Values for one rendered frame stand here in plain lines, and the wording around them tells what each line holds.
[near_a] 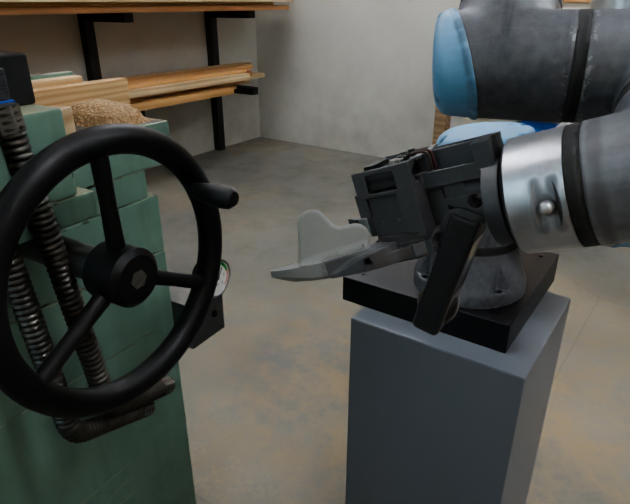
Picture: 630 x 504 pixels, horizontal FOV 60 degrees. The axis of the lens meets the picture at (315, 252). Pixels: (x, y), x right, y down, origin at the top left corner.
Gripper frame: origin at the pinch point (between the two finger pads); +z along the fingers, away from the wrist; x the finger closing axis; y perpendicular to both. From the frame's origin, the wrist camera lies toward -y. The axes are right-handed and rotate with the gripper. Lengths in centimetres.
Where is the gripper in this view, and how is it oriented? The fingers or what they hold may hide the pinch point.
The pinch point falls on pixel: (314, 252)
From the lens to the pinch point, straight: 55.0
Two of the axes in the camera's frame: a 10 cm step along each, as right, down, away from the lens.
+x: -5.2, 3.6, -7.8
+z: -8.0, 1.2, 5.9
